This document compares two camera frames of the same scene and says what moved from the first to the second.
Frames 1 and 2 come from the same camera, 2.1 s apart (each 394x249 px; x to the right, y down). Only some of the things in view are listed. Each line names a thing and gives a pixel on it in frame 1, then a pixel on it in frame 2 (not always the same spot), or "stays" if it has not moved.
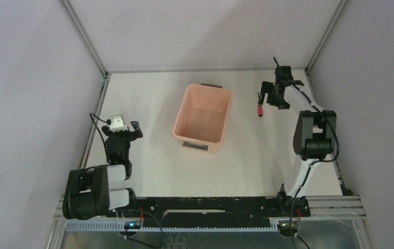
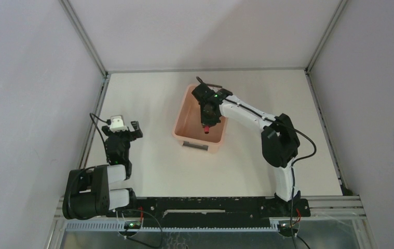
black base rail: (215, 212) stays
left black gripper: (122, 135) stays
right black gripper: (276, 95) to (209, 116)
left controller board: (132, 224) stays
